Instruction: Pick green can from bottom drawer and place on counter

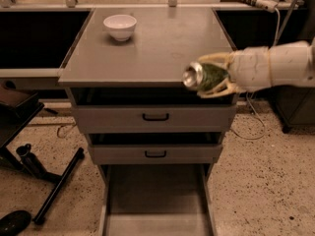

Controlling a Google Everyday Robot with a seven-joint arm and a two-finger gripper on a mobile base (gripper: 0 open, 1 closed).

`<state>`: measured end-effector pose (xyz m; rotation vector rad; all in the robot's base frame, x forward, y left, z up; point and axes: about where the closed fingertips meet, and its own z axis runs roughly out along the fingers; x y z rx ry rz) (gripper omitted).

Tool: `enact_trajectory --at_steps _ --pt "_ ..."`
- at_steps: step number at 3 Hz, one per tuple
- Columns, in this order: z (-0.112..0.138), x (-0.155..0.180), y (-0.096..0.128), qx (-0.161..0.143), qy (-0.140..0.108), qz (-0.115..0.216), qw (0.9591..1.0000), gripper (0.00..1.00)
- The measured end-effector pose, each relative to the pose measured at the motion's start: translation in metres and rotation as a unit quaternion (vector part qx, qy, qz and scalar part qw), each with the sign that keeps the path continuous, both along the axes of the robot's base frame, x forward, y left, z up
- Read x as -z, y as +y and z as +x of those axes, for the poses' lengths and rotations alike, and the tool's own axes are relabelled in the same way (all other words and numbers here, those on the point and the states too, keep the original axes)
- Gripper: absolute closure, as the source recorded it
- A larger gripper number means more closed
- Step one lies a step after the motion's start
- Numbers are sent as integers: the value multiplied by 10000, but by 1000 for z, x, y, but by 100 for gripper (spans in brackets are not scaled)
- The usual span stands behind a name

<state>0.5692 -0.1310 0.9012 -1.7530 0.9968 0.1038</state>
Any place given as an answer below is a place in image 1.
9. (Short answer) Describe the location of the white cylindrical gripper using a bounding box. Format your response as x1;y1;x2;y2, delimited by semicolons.
197;47;272;98

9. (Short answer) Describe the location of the green soda can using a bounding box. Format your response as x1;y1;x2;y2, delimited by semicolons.
182;62;228;91

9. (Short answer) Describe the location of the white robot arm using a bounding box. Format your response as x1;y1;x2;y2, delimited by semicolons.
197;41;315;98

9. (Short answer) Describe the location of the grey drawer cabinet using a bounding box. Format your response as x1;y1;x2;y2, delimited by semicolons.
58;7;250;236

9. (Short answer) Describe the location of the grey top drawer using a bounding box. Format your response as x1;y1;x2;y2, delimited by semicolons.
71;88;236;134

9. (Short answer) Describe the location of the grey drawer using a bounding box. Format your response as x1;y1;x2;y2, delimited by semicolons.
97;164;218;236
89;132;222;164
71;88;236;134

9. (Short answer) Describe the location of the grey middle drawer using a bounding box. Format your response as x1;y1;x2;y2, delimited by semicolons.
89;132;222;164

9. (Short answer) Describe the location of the grey bottom drawer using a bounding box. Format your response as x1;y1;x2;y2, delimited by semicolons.
97;164;218;236

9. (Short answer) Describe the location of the dark cabinet at right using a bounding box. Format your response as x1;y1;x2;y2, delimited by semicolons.
272;6;315;133

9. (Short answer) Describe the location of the white ceramic bowl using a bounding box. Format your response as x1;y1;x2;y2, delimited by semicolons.
103;15;137;41

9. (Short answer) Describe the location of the black stand with crossbar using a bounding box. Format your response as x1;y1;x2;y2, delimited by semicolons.
1;144;85;225

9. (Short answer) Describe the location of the black oval foot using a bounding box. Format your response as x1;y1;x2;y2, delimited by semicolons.
0;210;32;236

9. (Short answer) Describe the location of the white cable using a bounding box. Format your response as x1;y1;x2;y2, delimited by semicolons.
230;7;283;141

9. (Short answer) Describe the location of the black top drawer handle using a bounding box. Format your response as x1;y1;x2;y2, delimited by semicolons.
142;113;169;122

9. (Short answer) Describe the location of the black drawer handle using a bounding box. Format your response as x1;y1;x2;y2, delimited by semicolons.
142;113;169;122
145;150;167;158

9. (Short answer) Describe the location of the black middle drawer handle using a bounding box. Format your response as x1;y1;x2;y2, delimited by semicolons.
145;150;167;158

